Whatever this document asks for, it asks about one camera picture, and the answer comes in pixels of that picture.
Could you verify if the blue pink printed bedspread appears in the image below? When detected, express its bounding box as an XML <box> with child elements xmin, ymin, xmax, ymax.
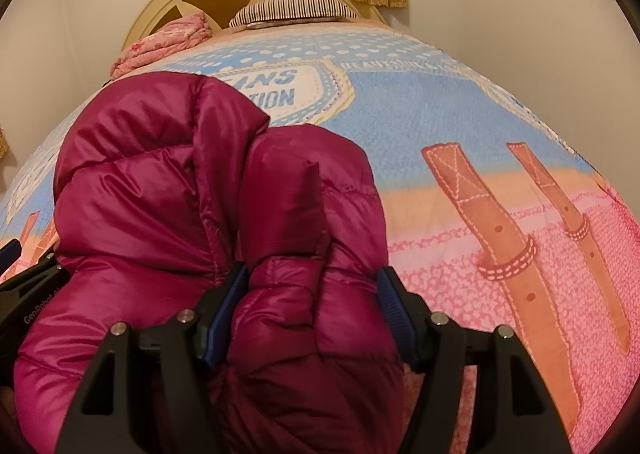
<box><xmin>1</xmin><ymin>22</ymin><xmax>639</xmax><ymax>453</ymax></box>

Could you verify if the striped pillow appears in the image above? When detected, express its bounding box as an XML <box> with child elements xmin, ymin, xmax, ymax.
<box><xmin>229</xmin><ymin>0</ymin><xmax>359</xmax><ymax>28</ymax></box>

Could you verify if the magenta puffer jacket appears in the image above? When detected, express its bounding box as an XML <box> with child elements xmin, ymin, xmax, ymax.
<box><xmin>14</xmin><ymin>72</ymin><xmax>404</xmax><ymax>453</ymax></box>

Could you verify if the folded pink blanket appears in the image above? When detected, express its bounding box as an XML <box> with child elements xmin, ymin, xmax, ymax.
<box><xmin>110</xmin><ymin>11</ymin><xmax>213</xmax><ymax>81</ymax></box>

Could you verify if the beige curtain left window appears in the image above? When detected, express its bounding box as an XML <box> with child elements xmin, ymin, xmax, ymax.
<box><xmin>0</xmin><ymin>129</ymin><xmax>9</xmax><ymax>159</ymax></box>

